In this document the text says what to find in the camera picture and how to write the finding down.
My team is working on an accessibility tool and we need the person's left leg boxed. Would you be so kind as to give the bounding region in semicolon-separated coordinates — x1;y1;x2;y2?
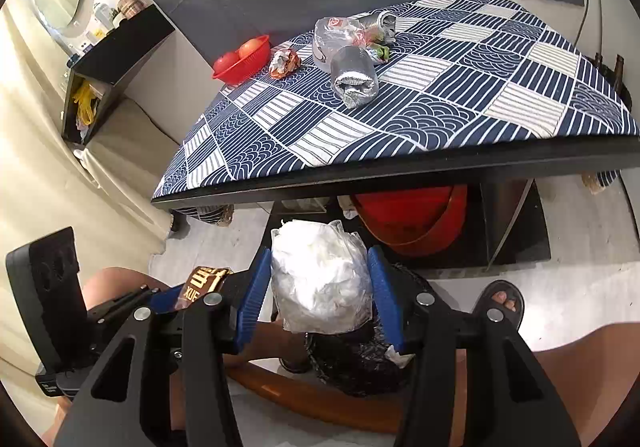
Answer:
40;267;312;447

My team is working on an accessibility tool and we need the brown snack wrapper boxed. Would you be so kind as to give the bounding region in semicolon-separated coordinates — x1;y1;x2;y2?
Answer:
172;266;234;312

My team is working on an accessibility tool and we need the beige cloth cover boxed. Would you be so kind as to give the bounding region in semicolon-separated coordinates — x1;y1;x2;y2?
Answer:
0;0;182;380

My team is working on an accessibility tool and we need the person's left black sandal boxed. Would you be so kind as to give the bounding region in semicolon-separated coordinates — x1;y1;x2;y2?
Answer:
277;357;312;376

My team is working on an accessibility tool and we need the black wall shelf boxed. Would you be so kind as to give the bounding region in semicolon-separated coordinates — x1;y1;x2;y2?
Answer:
60;4;176;148

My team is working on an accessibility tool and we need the person's right leg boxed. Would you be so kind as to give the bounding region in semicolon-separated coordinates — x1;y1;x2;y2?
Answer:
449;316;640;447

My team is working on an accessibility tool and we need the crumpled orange white wrapper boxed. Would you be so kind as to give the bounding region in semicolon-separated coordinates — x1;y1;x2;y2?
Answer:
268;48;301;78

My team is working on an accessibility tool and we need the clear plastic bag red print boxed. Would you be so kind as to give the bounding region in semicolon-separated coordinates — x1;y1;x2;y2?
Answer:
312;16;372;73

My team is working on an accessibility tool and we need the person's black sandal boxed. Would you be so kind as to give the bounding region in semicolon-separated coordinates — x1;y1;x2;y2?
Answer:
277;357;312;376
472;279;526;331

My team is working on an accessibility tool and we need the red plastic bucket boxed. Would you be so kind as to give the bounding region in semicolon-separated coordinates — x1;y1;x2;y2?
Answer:
349;184;469;258

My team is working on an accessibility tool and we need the green red crumpled wrapper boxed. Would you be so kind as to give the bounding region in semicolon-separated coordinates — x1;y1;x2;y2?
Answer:
366;39;391;64

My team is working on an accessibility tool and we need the small silver foil bag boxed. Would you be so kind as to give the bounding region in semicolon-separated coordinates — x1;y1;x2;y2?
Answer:
359;10;397;46

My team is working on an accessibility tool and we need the clear bag of white tissues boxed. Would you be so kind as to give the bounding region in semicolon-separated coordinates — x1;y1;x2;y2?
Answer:
270;220;377;334

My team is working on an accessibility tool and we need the red plastic basket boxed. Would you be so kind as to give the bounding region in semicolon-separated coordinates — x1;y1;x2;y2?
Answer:
212;34;271;82

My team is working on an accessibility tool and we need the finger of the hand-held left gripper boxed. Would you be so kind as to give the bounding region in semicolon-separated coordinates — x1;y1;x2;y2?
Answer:
89;277;201;330

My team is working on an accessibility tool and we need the person's right black sandal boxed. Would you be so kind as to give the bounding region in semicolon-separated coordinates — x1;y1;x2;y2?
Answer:
472;279;526;331

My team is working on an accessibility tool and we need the blue patterned tablecloth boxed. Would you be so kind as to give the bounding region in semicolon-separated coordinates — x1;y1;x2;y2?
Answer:
151;0;640;229

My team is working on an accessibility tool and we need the large silver foil bag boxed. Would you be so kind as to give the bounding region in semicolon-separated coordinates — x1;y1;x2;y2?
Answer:
329;46;379;109

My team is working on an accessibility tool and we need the black coffee table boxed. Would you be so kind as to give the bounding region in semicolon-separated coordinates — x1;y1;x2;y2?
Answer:
150;134;640;274

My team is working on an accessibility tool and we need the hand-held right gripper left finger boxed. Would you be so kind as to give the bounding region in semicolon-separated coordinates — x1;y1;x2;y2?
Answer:
54;249;275;447

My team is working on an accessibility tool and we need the person's leg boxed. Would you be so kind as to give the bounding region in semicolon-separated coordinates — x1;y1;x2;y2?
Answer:
40;267;312;447
449;316;640;447

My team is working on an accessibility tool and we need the trash bin with black bag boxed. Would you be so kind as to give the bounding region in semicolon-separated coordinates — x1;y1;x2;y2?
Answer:
304;261;452;398

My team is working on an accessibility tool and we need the white cosmetic bottle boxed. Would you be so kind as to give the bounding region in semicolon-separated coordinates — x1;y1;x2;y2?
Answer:
93;2;118;35

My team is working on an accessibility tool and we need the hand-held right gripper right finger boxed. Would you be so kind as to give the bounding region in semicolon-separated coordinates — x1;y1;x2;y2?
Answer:
366;246;582;447

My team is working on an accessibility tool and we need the brown wooden stool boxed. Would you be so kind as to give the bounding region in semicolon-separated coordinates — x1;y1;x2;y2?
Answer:
222;354;407;434

